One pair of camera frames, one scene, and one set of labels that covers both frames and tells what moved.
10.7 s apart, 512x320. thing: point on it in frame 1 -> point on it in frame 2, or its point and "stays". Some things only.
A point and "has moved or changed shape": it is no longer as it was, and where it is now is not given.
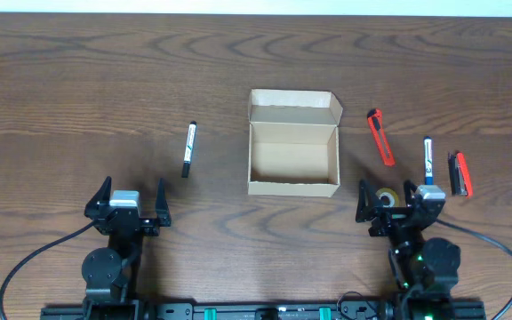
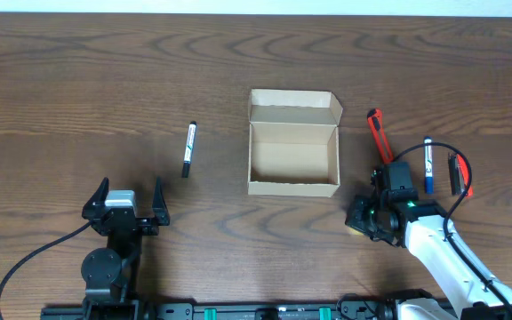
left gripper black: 164,217 stays
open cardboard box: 293,143 stays
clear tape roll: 388,197 has moved or changed shape
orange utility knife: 376,121 stays
